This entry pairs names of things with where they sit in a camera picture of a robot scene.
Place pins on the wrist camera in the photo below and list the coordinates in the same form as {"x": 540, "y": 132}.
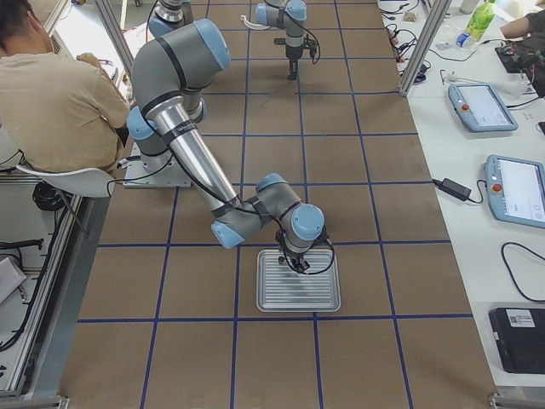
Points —
{"x": 312, "y": 46}

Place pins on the silver ribbed metal tray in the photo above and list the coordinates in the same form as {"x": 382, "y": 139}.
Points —
{"x": 279, "y": 289}

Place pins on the aluminium frame post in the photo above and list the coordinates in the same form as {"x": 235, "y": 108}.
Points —
{"x": 423, "y": 44}

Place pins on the white curved plastic bracket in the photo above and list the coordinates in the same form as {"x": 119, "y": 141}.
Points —
{"x": 252, "y": 26}

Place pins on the black box device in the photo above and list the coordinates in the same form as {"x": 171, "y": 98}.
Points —
{"x": 519, "y": 336}

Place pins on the green drink bottle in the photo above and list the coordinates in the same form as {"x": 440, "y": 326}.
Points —
{"x": 477, "y": 25}

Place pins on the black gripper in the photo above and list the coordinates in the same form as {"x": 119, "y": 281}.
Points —
{"x": 295, "y": 255}
{"x": 292, "y": 56}

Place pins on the black power adapter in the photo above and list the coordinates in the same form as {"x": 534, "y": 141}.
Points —
{"x": 452, "y": 188}

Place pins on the blue teach pendant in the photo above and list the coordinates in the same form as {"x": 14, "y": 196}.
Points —
{"x": 480, "y": 108}
{"x": 515, "y": 190}

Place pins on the white chair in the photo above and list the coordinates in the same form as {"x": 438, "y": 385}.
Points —
{"x": 88, "y": 183}

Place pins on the blue teach pendant near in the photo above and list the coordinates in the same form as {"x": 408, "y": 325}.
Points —
{"x": 515, "y": 190}

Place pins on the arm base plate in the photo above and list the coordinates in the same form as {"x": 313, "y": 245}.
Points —
{"x": 161, "y": 171}

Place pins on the seated person in beige shirt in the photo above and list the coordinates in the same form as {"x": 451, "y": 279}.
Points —
{"x": 63, "y": 113}

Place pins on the blue teach pendant far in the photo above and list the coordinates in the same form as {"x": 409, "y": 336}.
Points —
{"x": 480, "y": 108}

